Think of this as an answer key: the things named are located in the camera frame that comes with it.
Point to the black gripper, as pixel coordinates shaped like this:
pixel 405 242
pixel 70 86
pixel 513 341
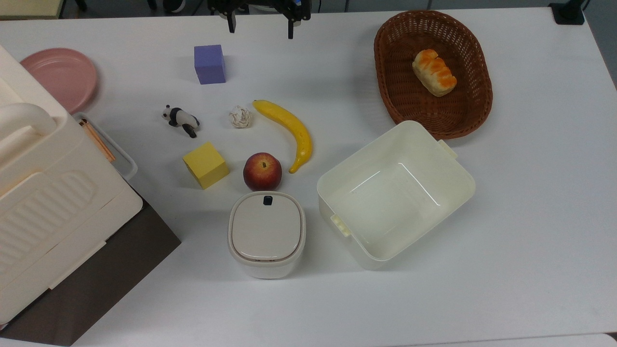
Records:
pixel 260 4

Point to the pale yellow desk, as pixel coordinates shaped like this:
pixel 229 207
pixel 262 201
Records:
pixel 29 7

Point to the panda toy figure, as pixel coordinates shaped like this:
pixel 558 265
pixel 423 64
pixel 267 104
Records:
pixel 182 119

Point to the brown wicker basket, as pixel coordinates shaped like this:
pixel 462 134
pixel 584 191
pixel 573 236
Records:
pixel 409 106

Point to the brown box with cream lid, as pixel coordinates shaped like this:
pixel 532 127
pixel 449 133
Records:
pixel 58 217

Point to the crumpled white paper ball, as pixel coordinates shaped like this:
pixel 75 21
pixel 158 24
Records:
pixel 240 117

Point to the pink plate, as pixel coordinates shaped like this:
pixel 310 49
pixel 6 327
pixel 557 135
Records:
pixel 60 77

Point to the yellow foam cube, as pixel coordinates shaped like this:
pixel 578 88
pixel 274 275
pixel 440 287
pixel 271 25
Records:
pixel 206 165

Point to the beige trash can with lid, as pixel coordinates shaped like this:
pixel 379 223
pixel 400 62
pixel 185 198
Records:
pixel 266 231

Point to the red apple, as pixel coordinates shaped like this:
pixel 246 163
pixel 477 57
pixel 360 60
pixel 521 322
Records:
pixel 262 172

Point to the purple foam cube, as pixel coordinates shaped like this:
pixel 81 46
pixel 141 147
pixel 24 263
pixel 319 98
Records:
pixel 210 64

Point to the cream plastic storage bin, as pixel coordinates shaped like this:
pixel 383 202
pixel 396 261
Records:
pixel 395 202

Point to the bread loaf with orange glaze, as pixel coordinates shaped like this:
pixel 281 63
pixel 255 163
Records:
pixel 434 72

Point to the yellow banana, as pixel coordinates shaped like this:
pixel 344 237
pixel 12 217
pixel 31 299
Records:
pixel 294 127

